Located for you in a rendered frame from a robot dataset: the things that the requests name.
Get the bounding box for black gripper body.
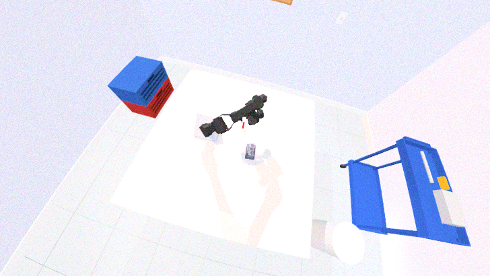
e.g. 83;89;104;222
240;109;265;120

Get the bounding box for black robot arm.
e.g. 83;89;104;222
199;94;268;137

